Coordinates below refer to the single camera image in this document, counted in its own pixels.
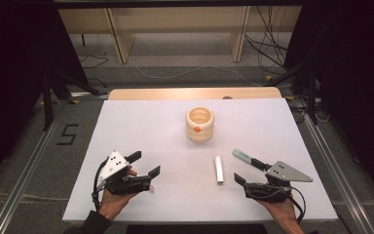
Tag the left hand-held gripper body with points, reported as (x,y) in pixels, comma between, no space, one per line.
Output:
(113,164)

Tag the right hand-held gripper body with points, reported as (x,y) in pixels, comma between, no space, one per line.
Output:
(289,174)

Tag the white marker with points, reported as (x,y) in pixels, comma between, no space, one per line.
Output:
(219,170)

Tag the cream ribbed pen holder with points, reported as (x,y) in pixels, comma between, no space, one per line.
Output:
(199,135)

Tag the person's left hand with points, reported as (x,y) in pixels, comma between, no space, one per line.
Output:
(113,204)

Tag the person's right hand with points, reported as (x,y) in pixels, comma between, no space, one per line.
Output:
(285,214)

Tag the white table mat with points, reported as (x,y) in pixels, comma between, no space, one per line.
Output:
(175,195)

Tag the yellow floor tape piece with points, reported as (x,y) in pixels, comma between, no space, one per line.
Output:
(289,97)

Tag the dark round table disc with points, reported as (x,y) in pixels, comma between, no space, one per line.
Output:
(227,97)

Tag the light wooden table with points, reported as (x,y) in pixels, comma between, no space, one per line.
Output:
(175,94)

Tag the black metal stand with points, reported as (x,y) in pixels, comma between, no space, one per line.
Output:
(311,97)

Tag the black tripod stand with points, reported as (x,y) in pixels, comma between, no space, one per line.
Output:
(47,104)

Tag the black curtain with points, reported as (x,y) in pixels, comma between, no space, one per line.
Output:
(13,81)
(354,97)

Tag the short aluminium floor rail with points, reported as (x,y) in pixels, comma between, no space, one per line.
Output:
(87,96)

